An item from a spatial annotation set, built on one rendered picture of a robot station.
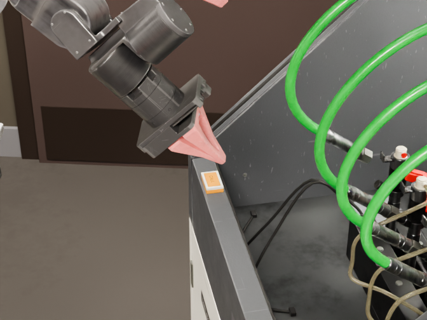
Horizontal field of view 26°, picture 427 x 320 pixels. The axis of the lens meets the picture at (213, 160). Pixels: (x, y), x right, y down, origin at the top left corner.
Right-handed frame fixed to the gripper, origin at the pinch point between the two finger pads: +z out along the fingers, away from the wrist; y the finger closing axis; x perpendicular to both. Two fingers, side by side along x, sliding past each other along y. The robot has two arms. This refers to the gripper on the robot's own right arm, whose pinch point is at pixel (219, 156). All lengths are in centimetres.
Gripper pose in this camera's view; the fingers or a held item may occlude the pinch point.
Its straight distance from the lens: 116.1
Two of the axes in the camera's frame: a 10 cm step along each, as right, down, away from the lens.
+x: 0.6, -5.5, 8.3
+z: 7.0, 6.2, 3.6
